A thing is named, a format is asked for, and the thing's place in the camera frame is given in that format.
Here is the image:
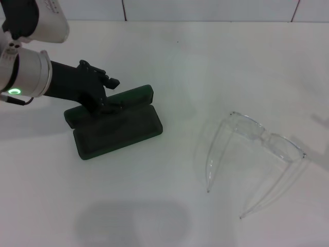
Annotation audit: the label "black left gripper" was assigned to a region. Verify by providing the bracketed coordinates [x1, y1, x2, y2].
[43, 59, 124, 117]

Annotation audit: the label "green glasses case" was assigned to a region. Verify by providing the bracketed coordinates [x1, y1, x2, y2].
[63, 84, 164, 162]

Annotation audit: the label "clear plastic glasses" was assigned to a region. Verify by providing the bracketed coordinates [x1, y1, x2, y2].
[194, 111, 313, 220]

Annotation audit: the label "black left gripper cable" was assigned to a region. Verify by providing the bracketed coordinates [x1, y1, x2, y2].
[0, 94, 34, 106]

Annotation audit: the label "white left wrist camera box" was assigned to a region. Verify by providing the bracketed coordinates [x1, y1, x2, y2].
[0, 0, 70, 44]

